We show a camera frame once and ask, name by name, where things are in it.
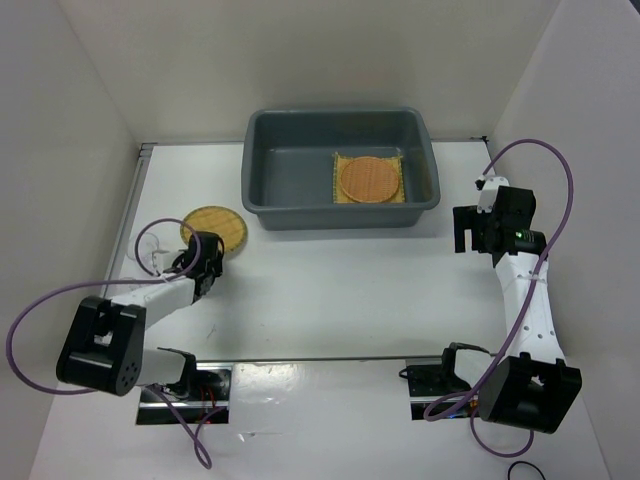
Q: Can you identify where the round green-rimmed bamboo tray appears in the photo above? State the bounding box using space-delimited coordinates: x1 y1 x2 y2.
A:
183 206 248 252

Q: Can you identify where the clear plastic cup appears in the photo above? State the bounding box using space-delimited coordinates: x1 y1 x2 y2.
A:
126 232 164 270

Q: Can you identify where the round orange woven tray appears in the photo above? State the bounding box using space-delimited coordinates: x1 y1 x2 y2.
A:
338 157 400 203

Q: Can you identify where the rectangular bamboo mat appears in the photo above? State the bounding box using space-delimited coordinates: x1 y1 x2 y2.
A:
333 152 405 204

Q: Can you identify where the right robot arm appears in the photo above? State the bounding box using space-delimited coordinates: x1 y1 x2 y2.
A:
438 177 582 434

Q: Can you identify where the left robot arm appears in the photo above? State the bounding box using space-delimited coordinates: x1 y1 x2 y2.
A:
56 231 224 400

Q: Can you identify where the grey plastic bin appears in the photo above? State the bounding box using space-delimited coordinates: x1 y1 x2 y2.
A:
241 107 441 231

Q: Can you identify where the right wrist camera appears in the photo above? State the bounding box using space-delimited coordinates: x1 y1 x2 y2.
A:
475 175 510 214

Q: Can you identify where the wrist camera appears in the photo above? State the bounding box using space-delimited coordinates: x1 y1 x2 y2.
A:
475 175 510 214
151 250 175 275

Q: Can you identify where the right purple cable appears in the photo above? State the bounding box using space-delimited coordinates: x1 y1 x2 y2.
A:
423 138 575 457

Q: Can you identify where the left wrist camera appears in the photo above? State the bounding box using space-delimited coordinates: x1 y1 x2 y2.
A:
151 250 175 275

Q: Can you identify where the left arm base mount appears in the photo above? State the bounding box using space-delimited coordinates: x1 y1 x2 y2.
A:
136 362 233 426

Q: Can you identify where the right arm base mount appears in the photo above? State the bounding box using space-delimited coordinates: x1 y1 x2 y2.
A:
398 357 470 421

